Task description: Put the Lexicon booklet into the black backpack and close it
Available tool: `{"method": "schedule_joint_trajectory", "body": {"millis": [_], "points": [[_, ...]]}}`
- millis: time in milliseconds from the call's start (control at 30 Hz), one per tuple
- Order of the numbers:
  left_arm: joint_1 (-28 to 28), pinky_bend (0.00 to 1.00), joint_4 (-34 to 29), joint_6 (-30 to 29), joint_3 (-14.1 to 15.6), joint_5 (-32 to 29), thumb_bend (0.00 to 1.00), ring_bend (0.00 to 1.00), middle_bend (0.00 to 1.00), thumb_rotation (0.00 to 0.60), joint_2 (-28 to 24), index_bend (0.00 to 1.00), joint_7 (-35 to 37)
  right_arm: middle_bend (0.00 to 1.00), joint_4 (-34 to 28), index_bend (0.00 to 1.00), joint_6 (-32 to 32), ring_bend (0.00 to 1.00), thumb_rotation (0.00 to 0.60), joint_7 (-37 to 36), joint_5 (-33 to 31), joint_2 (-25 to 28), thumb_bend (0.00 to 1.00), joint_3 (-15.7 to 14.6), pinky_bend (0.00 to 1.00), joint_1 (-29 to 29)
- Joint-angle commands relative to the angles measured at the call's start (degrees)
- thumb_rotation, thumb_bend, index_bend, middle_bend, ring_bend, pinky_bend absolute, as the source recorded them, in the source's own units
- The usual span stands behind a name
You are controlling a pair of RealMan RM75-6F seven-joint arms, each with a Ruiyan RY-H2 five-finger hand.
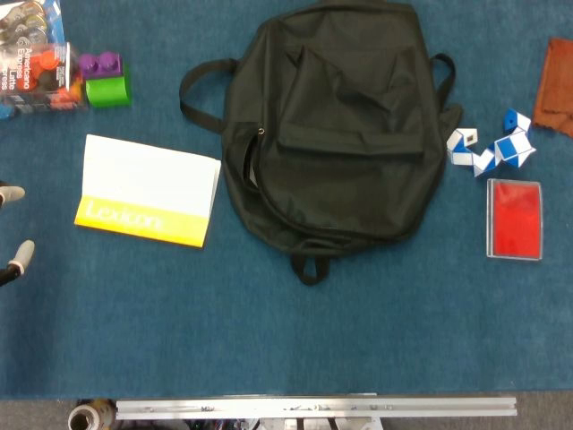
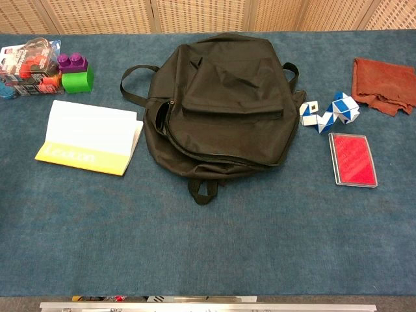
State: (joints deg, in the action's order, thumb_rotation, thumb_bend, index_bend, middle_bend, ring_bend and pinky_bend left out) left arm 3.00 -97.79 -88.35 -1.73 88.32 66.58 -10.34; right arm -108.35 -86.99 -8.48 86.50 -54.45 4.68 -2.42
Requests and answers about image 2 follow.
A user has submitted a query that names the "red card case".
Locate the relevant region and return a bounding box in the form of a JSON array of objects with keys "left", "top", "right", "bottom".
[{"left": 328, "top": 132, "right": 379, "bottom": 189}]

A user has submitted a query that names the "white and yellow book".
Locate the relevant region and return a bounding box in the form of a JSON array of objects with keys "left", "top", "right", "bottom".
[{"left": 34, "top": 99, "right": 144, "bottom": 177}]

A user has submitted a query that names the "rust brown cloth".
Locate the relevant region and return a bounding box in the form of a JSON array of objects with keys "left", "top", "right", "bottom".
[{"left": 351, "top": 57, "right": 416, "bottom": 117}]

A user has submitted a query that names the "aluminium rail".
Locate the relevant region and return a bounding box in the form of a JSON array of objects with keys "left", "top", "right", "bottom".
[{"left": 39, "top": 301, "right": 378, "bottom": 312}]

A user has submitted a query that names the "green building block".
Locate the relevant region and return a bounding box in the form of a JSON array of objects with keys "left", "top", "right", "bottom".
[{"left": 61, "top": 66, "right": 95, "bottom": 94}]

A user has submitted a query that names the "wicker folding screen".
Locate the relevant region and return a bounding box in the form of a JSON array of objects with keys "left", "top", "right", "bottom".
[{"left": 0, "top": 0, "right": 416, "bottom": 35}]

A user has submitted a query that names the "clear plastic toy package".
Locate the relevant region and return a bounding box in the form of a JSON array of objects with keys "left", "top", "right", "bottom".
[{"left": 0, "top": 37, "right": 66, "bottom": 97}]

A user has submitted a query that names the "black backpack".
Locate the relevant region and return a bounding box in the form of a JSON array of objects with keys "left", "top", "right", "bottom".
[{"left": 120, "top": 32, "right": 307, "bottom": 206}]

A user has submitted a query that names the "blue toy piece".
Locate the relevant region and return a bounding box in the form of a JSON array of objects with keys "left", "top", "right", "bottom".
[{"left": 0, "top": 81, "right": 19, "bottom": 100}]

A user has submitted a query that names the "blue white snake puzzle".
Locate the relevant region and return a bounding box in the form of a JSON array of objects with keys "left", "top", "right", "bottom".
[{"left": 299, "top": 92, "right": 361, "bottom": 135}]

